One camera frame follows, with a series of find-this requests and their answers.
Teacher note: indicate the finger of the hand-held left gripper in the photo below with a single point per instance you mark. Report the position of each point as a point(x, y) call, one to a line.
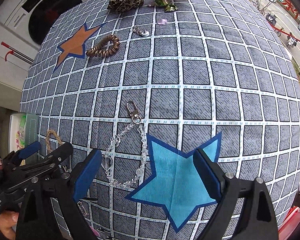
point(61, 151)
point(30, 151)

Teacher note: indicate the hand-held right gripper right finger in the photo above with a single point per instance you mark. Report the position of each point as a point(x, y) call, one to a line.
point(210, 176)

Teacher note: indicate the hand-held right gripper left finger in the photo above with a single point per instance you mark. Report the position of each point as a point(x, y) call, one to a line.
point(87, 176)

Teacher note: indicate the white cardboard box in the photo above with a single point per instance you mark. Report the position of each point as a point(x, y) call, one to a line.
point(31, 130)

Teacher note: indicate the person's left hand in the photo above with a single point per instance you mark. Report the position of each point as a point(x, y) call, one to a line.
point(5, 222)

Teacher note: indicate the rhinestone hair clip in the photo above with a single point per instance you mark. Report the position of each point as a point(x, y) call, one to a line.
point(83, 208)

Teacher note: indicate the pink charm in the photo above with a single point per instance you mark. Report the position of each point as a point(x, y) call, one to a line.
point(93, 232)

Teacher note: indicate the red plastic basin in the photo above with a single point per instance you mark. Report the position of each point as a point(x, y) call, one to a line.
point(293, 221)

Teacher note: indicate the grey checkered star tablecloth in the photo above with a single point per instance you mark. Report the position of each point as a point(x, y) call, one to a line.
point(190, 80)

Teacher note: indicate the white washing machine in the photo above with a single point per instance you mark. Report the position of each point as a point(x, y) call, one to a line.
point(40, 10)

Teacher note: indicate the white parked scooter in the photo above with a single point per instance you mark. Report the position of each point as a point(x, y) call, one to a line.
point(291, 41)

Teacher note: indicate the small pink bead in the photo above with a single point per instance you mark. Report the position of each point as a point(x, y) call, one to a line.
point(162, 22)

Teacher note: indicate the leopard print scrunchie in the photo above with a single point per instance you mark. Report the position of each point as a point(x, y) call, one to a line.
point(125, 2)

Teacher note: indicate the dark parked scooter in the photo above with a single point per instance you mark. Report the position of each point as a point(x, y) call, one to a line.
point(271, 18)

